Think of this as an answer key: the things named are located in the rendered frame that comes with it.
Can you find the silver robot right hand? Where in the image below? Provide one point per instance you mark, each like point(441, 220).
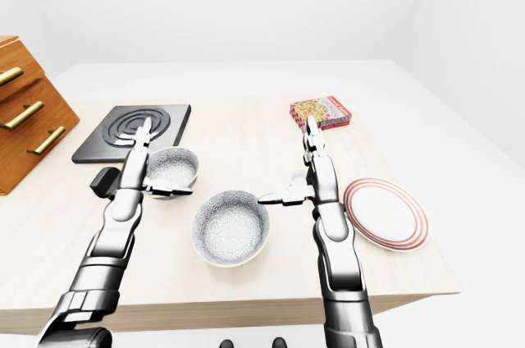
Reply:
point(324, 179)

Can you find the silver robot left hand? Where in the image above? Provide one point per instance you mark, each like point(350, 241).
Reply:
point(133, 171)

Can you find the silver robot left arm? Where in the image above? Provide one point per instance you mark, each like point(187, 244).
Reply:
point(102, 257)

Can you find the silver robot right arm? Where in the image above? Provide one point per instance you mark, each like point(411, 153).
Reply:
point(340, 266)

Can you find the patterned grey bowl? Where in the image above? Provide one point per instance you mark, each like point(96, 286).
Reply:
point(229, 229)
point(174, 165)

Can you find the flat dark stove plate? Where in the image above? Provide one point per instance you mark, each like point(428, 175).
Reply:
point(102, 138)

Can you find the white plate with red rings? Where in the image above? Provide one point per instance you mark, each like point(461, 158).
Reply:
point(385, 212)

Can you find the red printed food box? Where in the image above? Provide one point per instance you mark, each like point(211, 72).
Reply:
point(324, 112)

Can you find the wooden cabinet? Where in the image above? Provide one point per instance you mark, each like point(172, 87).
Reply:
point(24, 167)

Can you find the wooden cabinet drawer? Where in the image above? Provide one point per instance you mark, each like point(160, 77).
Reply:
point(22, 58)
point(16, 159)
point(41, 91)

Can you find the small dark rounded shape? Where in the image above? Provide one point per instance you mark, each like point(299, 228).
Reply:
point(279, 343)
point(226, 344)

